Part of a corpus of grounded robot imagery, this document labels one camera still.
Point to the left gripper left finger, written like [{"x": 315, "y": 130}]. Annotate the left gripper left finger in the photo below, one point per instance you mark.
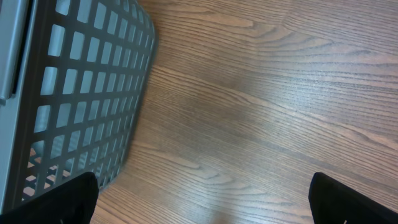
[{"x": 73, "y": 202}]

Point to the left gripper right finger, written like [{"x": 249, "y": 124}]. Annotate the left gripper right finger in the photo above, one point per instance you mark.
[{"x": 333, "y": 202}]

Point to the grey plastic mesh basket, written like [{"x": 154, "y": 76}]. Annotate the grey plastic mesh basket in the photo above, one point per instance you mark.
[{"x": 73, "y": 76}]

